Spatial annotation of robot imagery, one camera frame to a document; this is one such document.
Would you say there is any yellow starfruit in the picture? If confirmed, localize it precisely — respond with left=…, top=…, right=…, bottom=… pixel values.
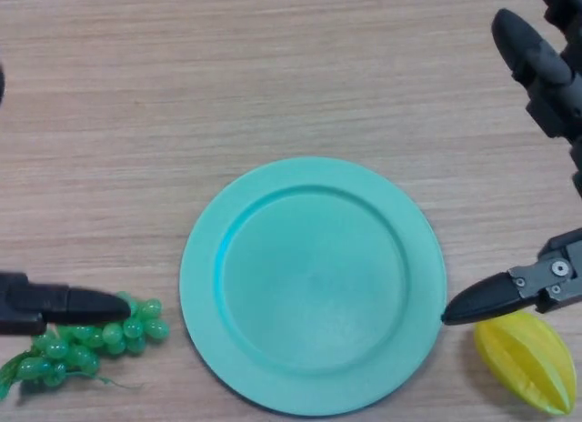
left=473, top=310, right=577, bottom=417

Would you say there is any green grapes bunch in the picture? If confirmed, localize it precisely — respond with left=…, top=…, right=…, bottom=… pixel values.
left=0, top=290, right=172, bottom=398

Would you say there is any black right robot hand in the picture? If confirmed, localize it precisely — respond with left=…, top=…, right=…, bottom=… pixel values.
left=441, top=0, right=582, bottom=327

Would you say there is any green round plate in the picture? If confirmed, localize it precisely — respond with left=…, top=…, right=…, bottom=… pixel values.
left=179, top=156, right=447, bottom=417

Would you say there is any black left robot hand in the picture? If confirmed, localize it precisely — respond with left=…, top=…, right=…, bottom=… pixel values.
left=0, top=62, right=133, bottom=337

